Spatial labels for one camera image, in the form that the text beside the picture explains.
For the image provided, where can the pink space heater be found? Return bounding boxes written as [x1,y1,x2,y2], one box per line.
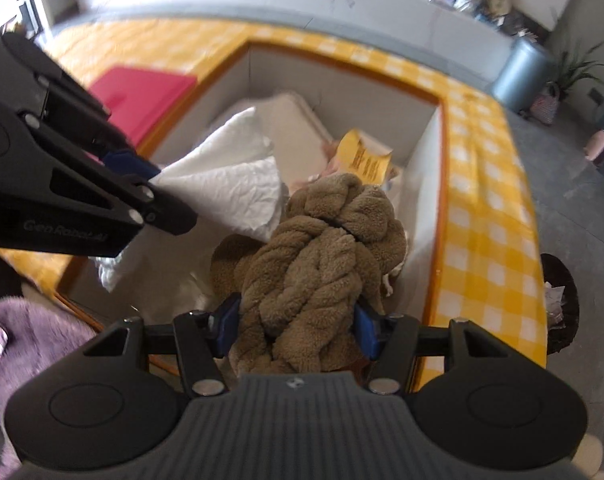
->
[584,130,604,167]

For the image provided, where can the dark wicker basket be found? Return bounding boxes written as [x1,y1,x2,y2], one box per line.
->
[539,253,580,353]

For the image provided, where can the brown fleece towel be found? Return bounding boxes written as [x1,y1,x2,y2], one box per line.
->
[211,173,409,375]

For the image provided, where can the woven handbag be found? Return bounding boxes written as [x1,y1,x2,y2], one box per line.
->
[530,82,560,125]

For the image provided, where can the red square box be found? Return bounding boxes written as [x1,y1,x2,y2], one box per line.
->
[89,66,197,146]

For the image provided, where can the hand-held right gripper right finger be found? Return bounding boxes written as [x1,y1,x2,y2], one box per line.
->
[353,304,513,395]

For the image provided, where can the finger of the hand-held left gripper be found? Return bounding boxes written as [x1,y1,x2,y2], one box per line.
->
[24,114,199,237]
[1,32,161,182]

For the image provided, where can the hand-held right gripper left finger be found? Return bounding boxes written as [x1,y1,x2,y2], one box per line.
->
[83,293,243,398]

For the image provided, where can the orange cardboard box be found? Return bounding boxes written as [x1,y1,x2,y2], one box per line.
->
[57,39,453,396]

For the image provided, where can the white marble tv console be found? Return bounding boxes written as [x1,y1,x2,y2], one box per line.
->
[74,0,512,86]

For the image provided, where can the grey trash can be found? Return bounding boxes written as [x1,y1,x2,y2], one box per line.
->
[492,37,555,113]

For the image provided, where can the yellow packet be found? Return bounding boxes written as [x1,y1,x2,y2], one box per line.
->
[337,129,393,188]

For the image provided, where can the tall leafy floor plant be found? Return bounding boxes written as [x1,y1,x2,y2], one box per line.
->
[549,42,604,106]

